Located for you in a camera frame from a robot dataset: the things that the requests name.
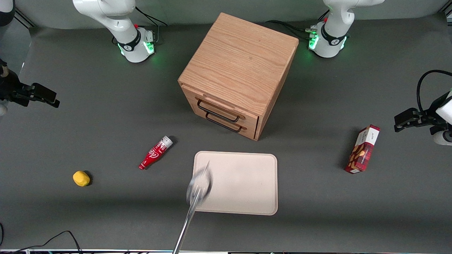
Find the black frame profile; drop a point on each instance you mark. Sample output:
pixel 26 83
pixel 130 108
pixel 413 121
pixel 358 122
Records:
pixel 24 18

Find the wooden drawer with shallow front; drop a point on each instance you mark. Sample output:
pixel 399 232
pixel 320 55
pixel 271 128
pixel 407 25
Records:
pixel 190 95

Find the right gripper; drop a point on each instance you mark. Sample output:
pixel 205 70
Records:
pixel 11 89

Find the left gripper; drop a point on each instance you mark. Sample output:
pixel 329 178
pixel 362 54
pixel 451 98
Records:
pixel 424 118

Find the red cookie box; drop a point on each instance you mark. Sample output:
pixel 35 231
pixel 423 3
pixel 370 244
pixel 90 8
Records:
pixel 363 150

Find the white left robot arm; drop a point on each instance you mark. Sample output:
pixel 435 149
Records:
pixel 333 31

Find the yellow lemon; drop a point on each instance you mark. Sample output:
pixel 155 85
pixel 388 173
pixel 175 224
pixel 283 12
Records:
pixel 81 178

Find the silver metal spoon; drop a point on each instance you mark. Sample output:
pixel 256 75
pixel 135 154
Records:
pixel 192 211

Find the red cola bottle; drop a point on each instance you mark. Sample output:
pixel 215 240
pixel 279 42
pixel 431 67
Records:
pixel 153 155

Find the beige plastic tray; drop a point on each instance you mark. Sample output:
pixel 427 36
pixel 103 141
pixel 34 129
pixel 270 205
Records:
pixel 243 183

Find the wooden drawer cabinet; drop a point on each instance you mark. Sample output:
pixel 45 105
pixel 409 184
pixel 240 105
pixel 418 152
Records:
pixel 240 60

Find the wooden drawer with tall front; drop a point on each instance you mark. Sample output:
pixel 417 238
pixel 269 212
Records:
pixel 251 131

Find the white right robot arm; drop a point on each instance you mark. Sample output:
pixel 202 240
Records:
pixel 116 21

